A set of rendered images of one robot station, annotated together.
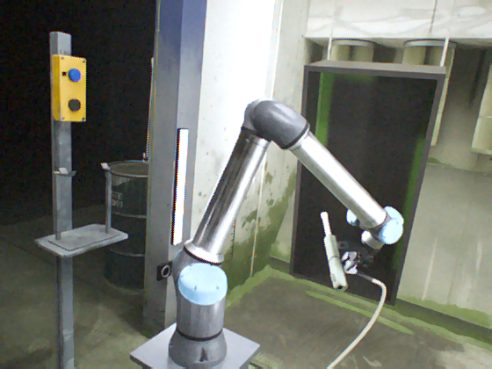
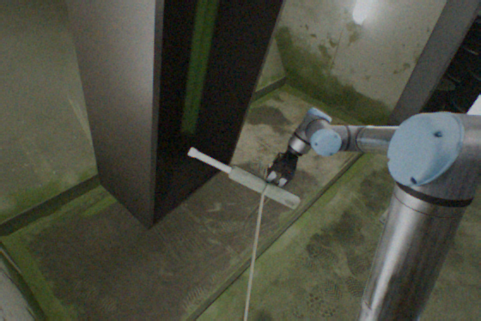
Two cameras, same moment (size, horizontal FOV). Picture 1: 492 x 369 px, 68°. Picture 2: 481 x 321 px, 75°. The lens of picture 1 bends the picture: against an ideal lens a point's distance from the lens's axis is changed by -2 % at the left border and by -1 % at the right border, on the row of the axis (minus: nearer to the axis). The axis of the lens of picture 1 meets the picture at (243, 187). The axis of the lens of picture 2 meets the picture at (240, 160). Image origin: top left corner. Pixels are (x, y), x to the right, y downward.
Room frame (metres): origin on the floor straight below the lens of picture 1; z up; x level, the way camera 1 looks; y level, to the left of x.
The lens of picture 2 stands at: (1.54, 0.41, 1.71)
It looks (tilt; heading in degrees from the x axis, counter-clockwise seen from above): 43 degrees down; 279
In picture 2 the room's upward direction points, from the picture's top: 6 degrees clockwise
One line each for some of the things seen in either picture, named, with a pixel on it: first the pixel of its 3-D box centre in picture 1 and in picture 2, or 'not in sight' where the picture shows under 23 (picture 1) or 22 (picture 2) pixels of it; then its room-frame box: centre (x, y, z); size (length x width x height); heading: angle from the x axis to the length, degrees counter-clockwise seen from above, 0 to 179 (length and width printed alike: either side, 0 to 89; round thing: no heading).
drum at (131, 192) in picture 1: (142, 223); not in sight; (2.71, 0.75, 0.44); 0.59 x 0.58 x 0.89; 40
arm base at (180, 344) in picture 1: (198, 336); not in sight; (1.05, 0.10, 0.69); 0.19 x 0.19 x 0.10
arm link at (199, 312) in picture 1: (201, 297); not in sight; (1.06, 0.10, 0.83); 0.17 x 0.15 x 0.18; 16
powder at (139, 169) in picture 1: (144, 170); not in sight; (2.71, 0.75, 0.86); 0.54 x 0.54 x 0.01
